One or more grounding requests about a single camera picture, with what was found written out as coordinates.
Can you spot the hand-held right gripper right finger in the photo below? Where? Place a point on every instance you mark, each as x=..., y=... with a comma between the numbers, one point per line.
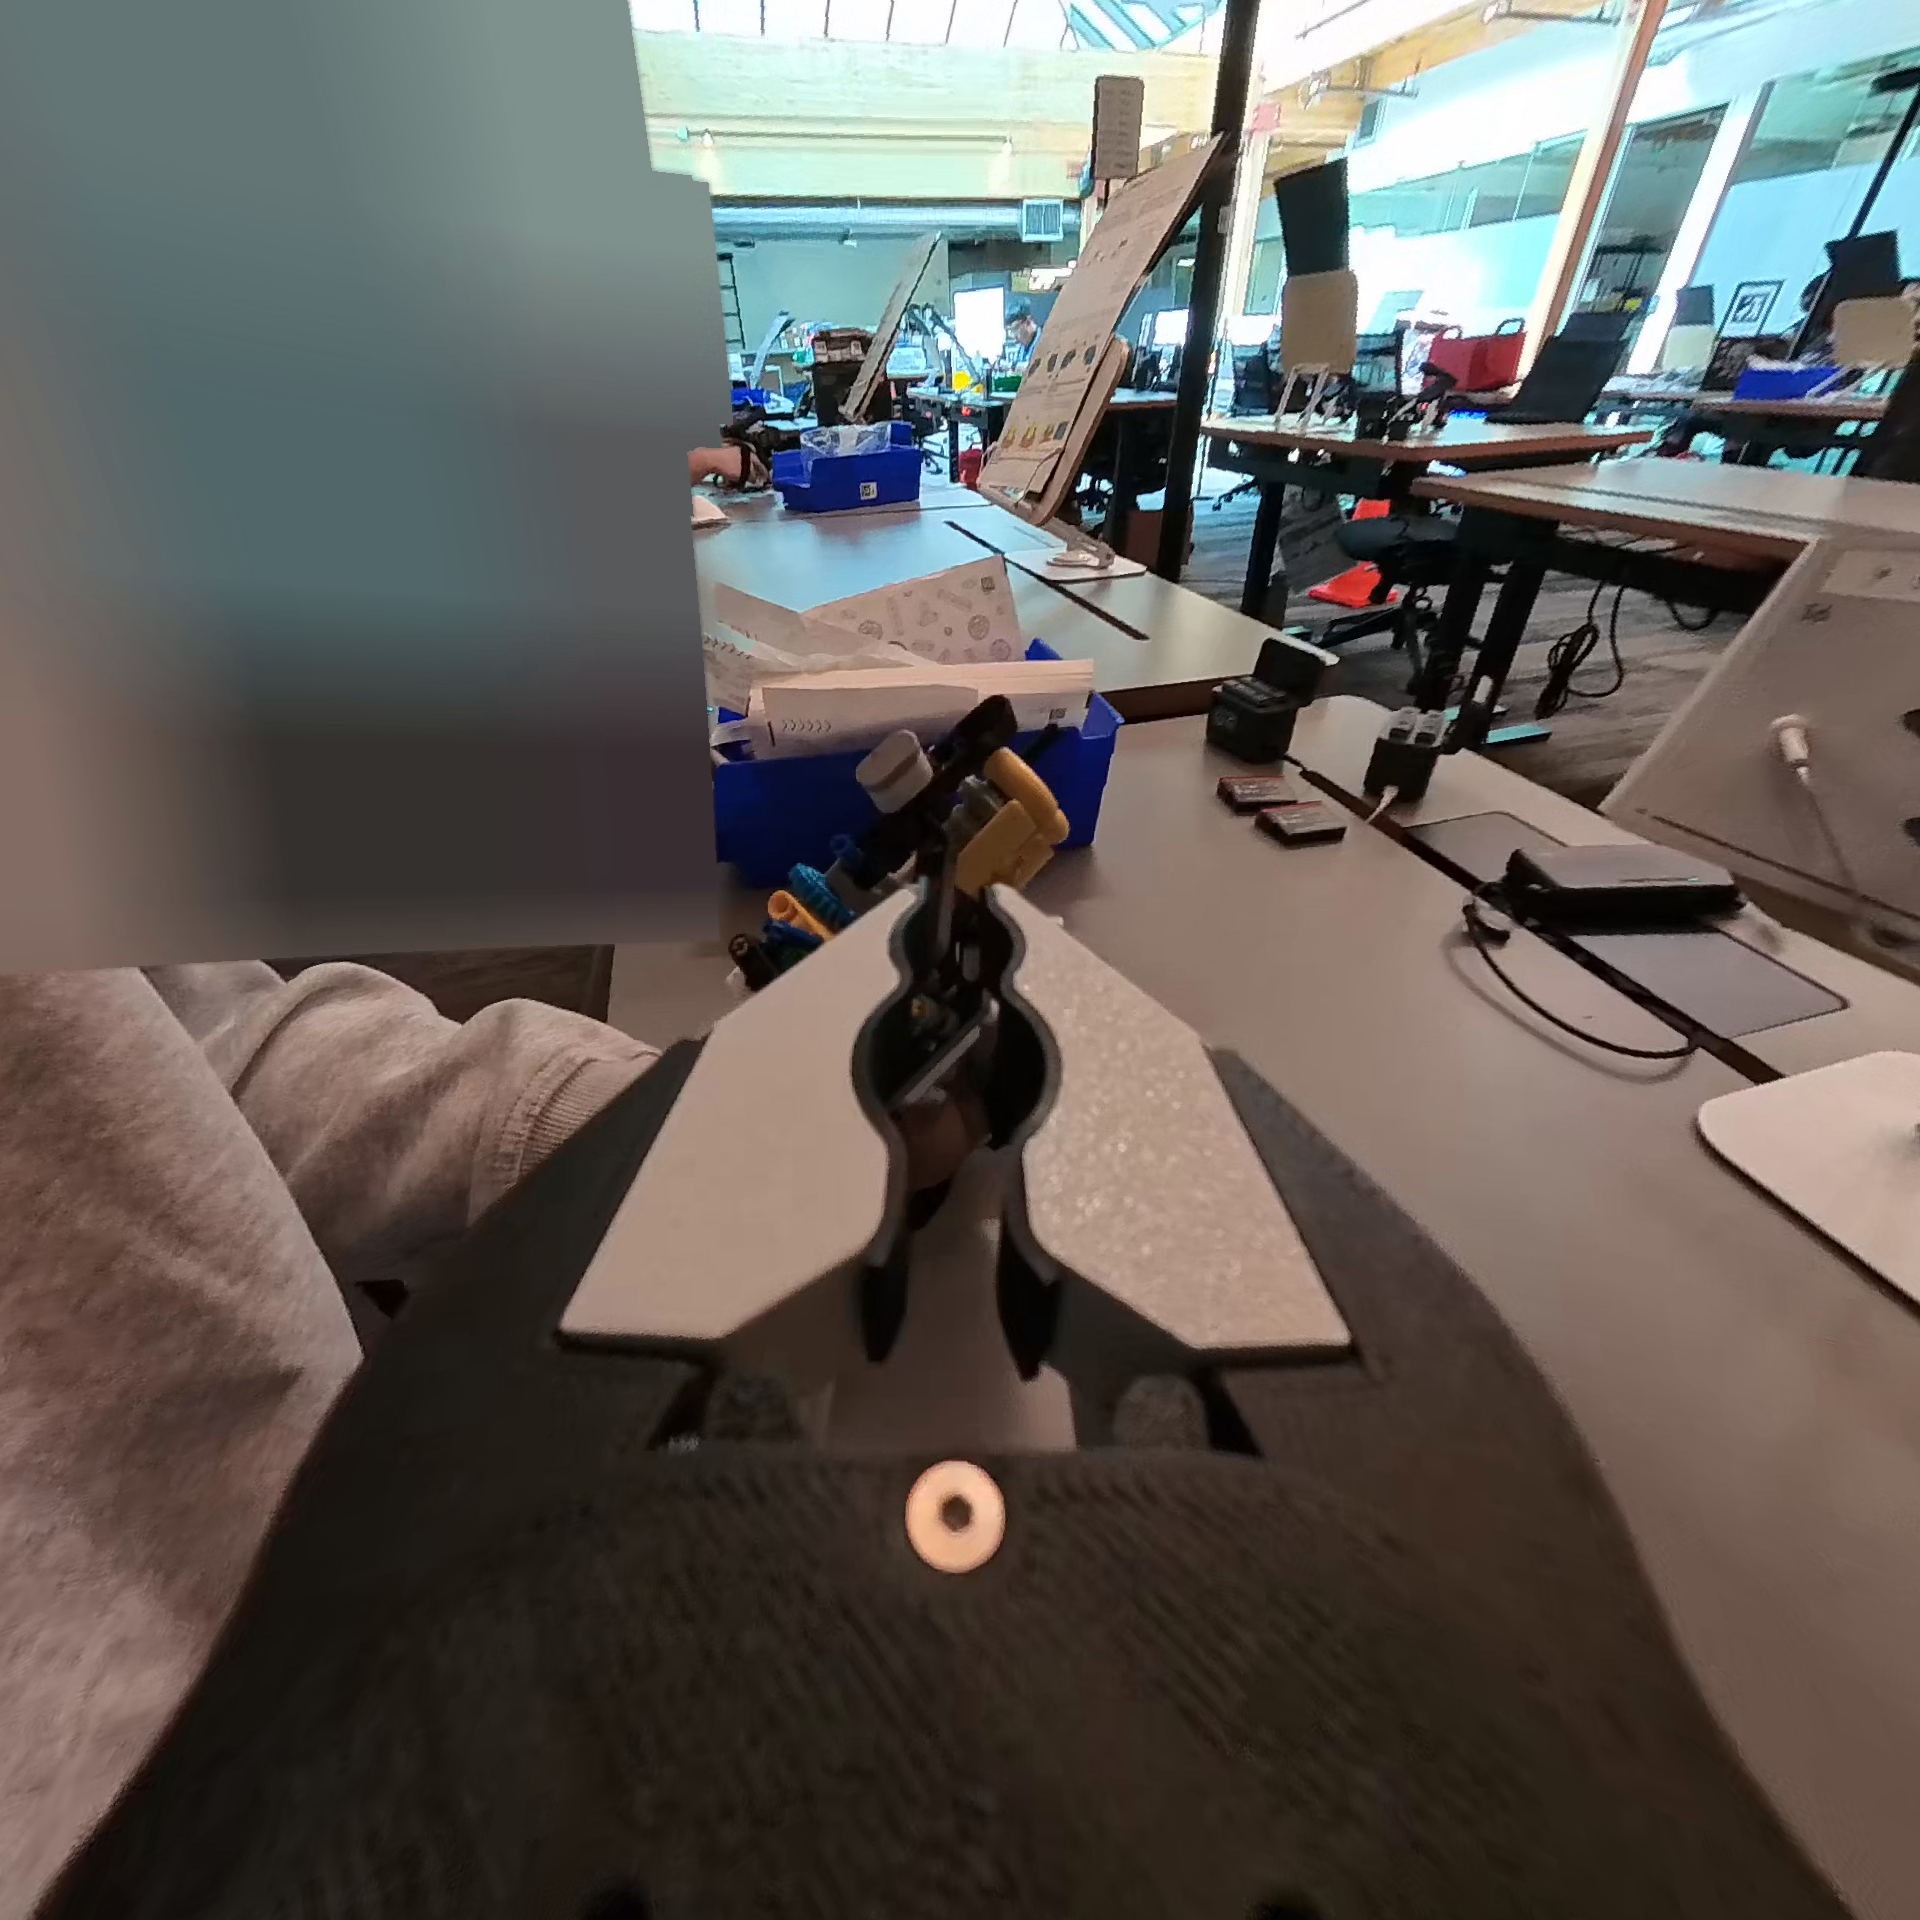
x=1170, y=1184

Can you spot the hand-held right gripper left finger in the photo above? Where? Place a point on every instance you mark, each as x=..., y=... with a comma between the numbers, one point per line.
x=751, y=1170

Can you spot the yellow grey lego model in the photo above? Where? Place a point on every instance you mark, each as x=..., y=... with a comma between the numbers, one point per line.
x=1020, y=840

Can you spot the person's left forearm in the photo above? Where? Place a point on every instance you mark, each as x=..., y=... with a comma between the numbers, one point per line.
x=225, y=1140

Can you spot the pile of loose lego pieces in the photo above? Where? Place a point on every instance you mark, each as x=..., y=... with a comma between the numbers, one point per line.
x=804, y=915

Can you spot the blue plastic bin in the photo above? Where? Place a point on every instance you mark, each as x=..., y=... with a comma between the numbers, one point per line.
x=796, y=818

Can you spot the small black battery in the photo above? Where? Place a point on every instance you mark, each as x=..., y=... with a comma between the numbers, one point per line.
x=1301, y=821
x=1257, y=791

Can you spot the black dual charger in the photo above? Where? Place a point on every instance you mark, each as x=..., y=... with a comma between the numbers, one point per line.
x=1402, y=756

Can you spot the black charging case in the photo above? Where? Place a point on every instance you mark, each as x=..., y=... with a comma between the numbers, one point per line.
x=1260, y=704

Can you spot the white instruction booklet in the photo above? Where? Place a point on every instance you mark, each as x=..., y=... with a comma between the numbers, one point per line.
x=902, y=704

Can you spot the black power bank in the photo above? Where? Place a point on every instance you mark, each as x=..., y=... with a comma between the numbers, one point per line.
x=1621, y=885

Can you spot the white printed box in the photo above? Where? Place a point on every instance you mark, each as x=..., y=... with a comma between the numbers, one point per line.
x=932, y=609

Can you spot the white stand base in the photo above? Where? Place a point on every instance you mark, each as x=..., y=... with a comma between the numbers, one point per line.
x=1830, y=1170

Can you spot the black office chair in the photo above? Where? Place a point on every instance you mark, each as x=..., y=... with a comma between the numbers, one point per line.
x=1394, y=546

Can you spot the small blue bin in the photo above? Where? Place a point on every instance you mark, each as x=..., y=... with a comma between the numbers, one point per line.
x=840, y=480

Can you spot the white tilted board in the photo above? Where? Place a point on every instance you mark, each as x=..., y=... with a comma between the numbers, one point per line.
x=1725, y=721

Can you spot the wooden top desk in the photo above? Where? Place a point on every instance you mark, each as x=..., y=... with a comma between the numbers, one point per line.
x=1425, y=441
x=1652, y=504

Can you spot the small wooden board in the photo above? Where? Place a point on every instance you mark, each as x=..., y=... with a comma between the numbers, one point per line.
x=893, y=329

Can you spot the large printed wooden board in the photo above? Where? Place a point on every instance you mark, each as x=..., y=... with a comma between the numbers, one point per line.
x=1096, y=329

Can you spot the black pole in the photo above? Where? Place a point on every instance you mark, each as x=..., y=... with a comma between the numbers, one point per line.
x=1200, y=300

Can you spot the red bin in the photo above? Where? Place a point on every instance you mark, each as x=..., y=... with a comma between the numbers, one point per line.
x=1484, y=357

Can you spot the black laptop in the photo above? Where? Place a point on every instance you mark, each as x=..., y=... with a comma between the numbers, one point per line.
x=1569, y=375

